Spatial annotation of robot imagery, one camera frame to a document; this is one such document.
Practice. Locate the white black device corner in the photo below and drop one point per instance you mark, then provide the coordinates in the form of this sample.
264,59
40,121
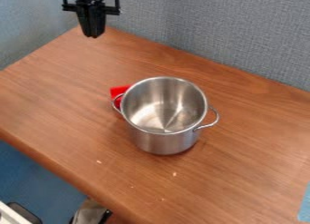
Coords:
14,214

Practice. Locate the red plastic block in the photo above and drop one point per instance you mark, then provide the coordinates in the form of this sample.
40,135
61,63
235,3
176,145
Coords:
114,91

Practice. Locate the grey black object under table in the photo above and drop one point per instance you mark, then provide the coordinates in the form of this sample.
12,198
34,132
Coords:
90,213

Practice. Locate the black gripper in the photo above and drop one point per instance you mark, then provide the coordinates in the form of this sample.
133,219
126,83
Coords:
102,7

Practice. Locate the stainless steel pot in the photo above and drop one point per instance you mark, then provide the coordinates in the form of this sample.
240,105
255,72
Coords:
165,111

